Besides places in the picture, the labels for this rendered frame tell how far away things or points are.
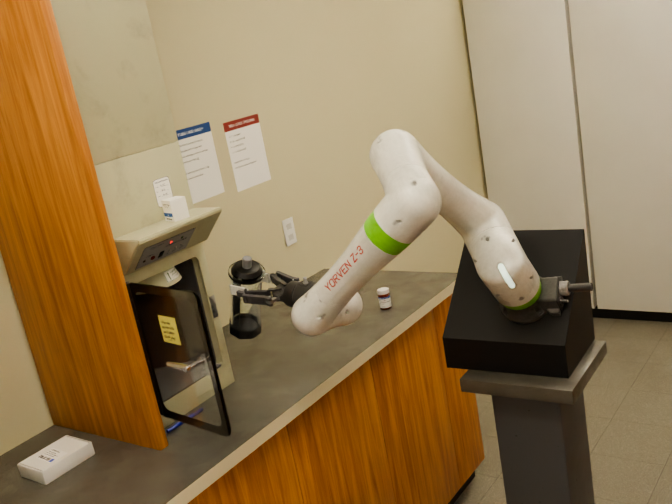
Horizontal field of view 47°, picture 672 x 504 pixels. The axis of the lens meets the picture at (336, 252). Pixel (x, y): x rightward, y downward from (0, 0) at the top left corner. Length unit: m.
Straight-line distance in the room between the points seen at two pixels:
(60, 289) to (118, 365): 0.27
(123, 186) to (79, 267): 0.25
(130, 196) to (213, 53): 1.04
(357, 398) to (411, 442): 0.41
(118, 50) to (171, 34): 0.75
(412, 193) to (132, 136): 0.85
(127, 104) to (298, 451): 1.10
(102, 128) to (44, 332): 0.64
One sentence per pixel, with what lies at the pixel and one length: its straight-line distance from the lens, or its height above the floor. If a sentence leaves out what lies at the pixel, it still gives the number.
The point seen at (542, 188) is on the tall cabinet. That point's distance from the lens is 4.80.
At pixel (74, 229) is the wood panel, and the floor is 1.57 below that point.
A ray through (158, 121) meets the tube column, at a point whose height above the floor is 1.78.
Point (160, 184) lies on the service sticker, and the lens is 2.25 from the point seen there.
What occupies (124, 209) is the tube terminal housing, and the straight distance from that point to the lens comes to 2.17.
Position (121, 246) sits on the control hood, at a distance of 2.11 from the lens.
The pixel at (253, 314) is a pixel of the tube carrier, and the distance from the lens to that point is 2.33.
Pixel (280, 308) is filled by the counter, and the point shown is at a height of 0.94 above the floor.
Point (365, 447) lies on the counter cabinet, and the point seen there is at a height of 0.61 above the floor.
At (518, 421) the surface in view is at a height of 0.79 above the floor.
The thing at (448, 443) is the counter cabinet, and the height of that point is 0.33.
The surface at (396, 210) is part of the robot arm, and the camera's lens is 1.72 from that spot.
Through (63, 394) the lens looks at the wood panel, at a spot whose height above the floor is 1.06.
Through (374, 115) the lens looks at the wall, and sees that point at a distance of 3.91.
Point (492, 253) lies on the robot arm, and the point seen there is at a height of 1.31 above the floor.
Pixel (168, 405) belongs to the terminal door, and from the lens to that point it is 2.22.
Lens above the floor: 1.91
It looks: 15 degrees down
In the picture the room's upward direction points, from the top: 11 degrees counter-clockwise
